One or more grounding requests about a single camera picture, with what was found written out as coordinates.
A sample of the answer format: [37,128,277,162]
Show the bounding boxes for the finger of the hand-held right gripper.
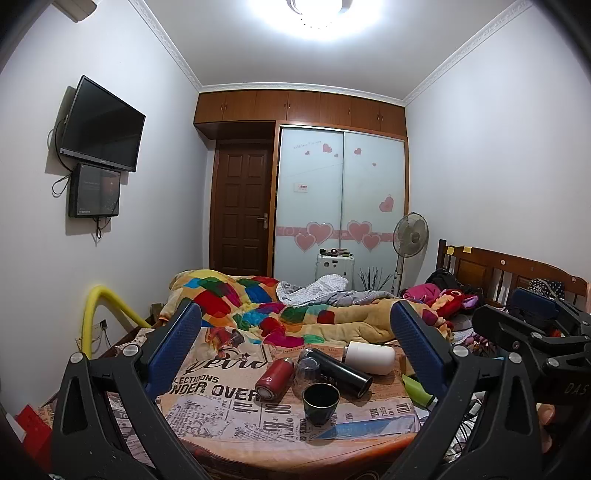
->
[508,286,570,329]
[472,304,560,366]

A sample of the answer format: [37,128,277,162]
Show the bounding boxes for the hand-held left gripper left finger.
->
[50,301,218,480]

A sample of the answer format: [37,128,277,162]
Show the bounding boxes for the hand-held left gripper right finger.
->
[383,299,546,480]

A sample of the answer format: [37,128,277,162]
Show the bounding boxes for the clear glass cup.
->
[292,355,322,398]

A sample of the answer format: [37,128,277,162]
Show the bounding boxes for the dark green cup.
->
[302,383,341,426]

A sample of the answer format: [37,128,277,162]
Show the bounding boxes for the person's right hand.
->
[537,402,556,455]

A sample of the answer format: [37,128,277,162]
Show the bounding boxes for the black polka dot bag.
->
[529,278,563,299]

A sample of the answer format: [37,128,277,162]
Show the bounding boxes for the white bottle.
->
[341,342,396,376]

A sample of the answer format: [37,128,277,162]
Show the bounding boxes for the green plastic object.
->
[401,374,437,409]

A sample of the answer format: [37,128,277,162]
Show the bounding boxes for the pink cloth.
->
[402,283,443,305]

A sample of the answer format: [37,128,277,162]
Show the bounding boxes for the red plush toy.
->
[431,287,482,320]

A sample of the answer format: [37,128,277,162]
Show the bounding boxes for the wooden bed headboard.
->
[436,239,591,309]

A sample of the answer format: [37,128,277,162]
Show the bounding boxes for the dry dark branches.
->
[358,267,394,292]

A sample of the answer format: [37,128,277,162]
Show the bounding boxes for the black thermos bottle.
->
[298,348,374,398]

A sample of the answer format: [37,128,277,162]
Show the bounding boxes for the newspaper print bed sheet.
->
[39,323,435,480]

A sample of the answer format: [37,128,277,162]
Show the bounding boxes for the colourful patchwork quilt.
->
[159,270,455,350]

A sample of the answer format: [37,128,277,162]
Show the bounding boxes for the yellow foam tube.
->
[81,285,151,357]

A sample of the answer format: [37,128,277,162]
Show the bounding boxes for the red bottle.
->
[255,357,295,401]

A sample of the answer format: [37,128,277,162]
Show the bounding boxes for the standing fan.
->
[392,212,429,296]

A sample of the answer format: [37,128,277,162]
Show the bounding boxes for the small white appliance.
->
[316,251,356,289]

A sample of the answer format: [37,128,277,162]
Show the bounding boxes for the grey cloth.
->
[276,274,395,308]

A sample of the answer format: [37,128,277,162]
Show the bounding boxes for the brown wooden door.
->
[210,141,276,280]

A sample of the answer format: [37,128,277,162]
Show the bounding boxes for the red box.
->
[14,404,53,447]

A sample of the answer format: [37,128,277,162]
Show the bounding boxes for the wardrobe with heart stickers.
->
[274,122,410,292]

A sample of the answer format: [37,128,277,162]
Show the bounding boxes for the wooden overhead cabinet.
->
[193,90,408,140]

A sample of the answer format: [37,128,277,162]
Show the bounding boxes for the round ceiling lamp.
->
[245,0,385,34]

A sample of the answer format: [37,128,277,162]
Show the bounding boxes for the white air conditioner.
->
[51,0,99,22]

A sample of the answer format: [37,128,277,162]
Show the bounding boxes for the small black wall monitor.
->
[68,162,122,219]

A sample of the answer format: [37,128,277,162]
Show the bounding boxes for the black television cable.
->
[46,115,71,197]

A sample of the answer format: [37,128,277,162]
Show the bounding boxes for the wall-mounted black television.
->
[58,75,147,173]

